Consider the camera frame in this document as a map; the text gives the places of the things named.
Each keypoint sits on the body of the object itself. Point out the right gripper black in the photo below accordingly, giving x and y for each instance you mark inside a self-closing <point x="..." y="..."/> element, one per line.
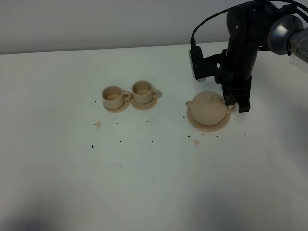
<point x="236" y="69"/>

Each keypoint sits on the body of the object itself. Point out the beige ceramic teapot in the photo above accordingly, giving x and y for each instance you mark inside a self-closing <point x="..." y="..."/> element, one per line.
<point x="208" y="108"/>

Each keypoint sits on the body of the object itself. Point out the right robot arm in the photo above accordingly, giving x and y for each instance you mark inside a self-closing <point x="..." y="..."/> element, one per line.
<point x="253" y="26"/>

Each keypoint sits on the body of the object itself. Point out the large beige teapot saucer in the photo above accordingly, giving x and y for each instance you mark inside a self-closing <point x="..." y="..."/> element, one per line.
<point x="204" y="128"/>

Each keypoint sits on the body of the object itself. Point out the right beige teacup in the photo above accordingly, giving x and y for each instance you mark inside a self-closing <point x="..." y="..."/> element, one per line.
<point x="143" y="92"/>

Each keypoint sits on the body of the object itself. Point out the beige teacup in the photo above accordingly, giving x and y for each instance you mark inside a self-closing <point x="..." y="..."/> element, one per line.
<point x="114" y="97"/>
<point x="143" y="92"/>

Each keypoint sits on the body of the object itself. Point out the right beige cup saucer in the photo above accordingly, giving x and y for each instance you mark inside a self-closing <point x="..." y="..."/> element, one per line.
<point x="146" y="106"/>

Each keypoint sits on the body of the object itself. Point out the beige cup saucer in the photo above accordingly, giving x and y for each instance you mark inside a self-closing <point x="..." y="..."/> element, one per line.
<point x="146" y="106"/>
<point x="120" y="109"/>

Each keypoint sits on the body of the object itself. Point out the left beige cup saucer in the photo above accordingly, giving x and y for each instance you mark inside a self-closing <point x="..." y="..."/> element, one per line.
<point x="120" y="109"/>

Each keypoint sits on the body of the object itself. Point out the left beige teacup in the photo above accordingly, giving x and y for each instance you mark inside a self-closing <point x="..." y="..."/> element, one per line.
<point x="114" y="97"/>

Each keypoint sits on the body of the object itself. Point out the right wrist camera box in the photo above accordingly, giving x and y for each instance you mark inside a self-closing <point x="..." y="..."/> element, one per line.
<point x="211" y="66"/>

